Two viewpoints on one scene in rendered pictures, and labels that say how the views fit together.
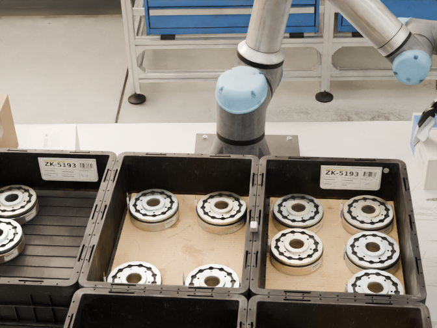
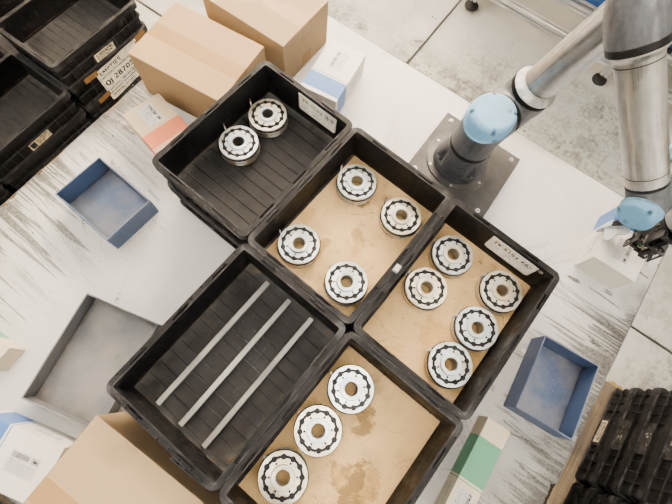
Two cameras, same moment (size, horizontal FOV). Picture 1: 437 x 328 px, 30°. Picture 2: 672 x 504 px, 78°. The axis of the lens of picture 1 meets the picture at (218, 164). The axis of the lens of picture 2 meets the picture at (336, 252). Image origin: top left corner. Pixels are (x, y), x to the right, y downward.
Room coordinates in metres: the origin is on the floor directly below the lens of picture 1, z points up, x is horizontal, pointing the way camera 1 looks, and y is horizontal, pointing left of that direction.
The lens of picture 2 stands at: (0.83, -0.04, 1.81)
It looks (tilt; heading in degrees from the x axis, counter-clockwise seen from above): 72 degrees down; 22
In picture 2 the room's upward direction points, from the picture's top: 11 degrees clockwise
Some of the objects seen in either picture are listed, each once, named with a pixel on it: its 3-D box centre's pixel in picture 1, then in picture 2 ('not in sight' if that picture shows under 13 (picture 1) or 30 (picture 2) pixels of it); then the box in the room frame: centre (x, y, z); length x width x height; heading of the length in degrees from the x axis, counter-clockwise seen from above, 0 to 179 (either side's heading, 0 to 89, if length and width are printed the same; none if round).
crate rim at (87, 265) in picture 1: (176, 219); (352, 219); (1.19, 0.08, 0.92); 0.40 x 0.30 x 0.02; 174
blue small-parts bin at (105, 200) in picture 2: not in sight; (108, 202); (0.93, 0.69, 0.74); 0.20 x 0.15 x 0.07; 83
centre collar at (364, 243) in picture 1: (372, 248); (477, 327); (1.15, -0.29, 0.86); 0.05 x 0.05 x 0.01
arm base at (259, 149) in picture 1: (240, 145); (464, 152); (1.59, -0.05, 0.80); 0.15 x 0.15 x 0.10
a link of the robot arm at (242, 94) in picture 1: (242, 101); (485, 125); (1.61, -0.06, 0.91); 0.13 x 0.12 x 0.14; 163
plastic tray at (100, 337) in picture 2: not in sight; (96, 360); (0.60, 0.43, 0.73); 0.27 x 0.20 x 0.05; 10
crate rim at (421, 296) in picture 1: (334, 224); (458, 301); (1.16, -0.21, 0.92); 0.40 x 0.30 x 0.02; 174
